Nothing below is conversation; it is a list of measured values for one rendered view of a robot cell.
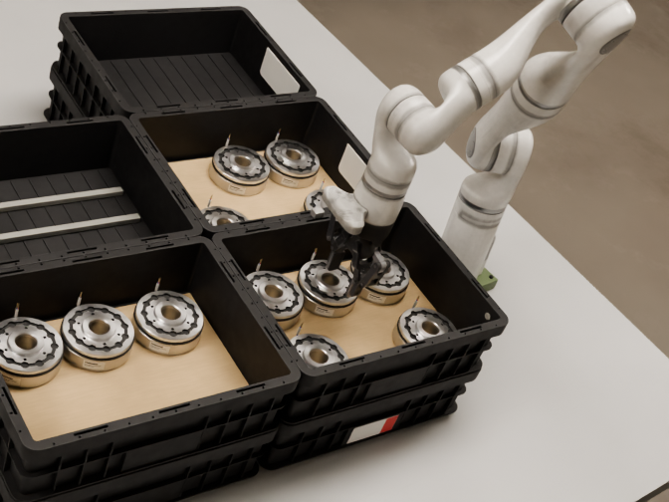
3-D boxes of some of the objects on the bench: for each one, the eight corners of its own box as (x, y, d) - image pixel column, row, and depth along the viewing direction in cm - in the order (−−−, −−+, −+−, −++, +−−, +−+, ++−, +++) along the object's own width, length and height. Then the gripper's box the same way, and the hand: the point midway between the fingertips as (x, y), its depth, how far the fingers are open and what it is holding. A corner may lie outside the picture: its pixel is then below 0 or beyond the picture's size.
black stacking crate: (366, 293, 209) (388, 246, 202) (459, 415, 193) (486, 369, 186) (174, 337, 186) (191, 285, 179) (262, 479, 170) (284, 428, 163)
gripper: (420, 236, 168) (384, 311, 178) (368, 170, 176) (336, 246, 187) (380, 243, 164) (345, 320, 174) (330, 176, 172) (299, 253, 182)
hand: (343, 275), depth 179 cm, fingers open, 5 cm apart
